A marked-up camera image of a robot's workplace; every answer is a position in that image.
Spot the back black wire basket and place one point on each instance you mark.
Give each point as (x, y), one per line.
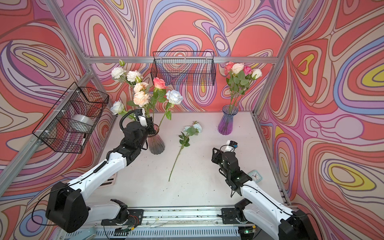
(189, 68)

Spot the pink calculator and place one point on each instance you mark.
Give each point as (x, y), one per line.
(110, 181)

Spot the white carnation flower sprig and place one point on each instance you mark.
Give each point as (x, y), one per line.
(132, 78)

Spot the salmon pink rose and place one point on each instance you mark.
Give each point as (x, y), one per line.
(228, 67)

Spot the peach carnation flower sprig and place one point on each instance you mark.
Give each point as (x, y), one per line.
(141, 97)

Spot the red pink rose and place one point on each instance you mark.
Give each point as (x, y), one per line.
(158, 94)

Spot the white blue-tinged rose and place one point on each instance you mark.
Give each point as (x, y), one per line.
(118, 109)

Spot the cream white rose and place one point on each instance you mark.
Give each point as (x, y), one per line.
(236, 76)

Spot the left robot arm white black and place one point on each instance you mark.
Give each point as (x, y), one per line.
(67, 207)

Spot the black wire basket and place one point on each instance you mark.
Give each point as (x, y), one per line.
(189, 68)
(64, 135)

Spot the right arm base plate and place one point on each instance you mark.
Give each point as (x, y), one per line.
(230, 216)

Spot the silver tape roll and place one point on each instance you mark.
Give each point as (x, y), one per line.
(82, 119)

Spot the red grey glass vase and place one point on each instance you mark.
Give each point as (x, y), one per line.
(155, 142)

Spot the magenta pink rose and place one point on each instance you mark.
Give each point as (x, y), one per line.
(245, 80)

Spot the white green-tinged rose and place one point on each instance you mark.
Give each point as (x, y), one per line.
(256, 74)

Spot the mint green alarm clock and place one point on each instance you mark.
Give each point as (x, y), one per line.
(255, 175)

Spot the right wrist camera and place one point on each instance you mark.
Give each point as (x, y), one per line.
(230, 146)

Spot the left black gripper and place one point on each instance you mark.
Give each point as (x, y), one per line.
(150, 126)

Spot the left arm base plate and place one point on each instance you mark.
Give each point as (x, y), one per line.
(130, 218)

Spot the blue purple glass vase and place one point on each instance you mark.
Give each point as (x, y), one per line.
(225, 126)

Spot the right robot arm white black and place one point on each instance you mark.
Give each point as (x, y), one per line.
(258, 207)

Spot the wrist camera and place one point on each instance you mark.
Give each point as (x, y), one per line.
(230, 146)
(141, 117)

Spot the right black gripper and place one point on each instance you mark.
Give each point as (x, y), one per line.
(215, 157)

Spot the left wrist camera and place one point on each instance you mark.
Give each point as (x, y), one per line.
(141, 117)

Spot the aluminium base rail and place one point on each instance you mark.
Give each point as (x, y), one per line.
(171, 224)

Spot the left black wire basket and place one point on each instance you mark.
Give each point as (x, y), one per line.
(64, 135)

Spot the pale lavender white rose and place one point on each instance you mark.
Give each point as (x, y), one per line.
(173, 98)

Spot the white blue flower sprig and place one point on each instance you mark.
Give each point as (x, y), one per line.
(193, 130)

